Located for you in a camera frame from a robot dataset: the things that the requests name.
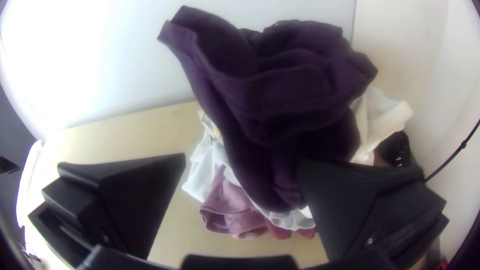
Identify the black t-shirt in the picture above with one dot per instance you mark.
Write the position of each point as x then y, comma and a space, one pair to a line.
285, 97

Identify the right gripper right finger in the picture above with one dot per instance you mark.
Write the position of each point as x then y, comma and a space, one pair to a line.
356, 210

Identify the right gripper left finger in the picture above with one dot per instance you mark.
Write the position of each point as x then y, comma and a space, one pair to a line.
127, 202

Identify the pile of folded clothes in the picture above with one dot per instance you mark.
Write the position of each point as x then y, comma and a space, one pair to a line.
225, 210

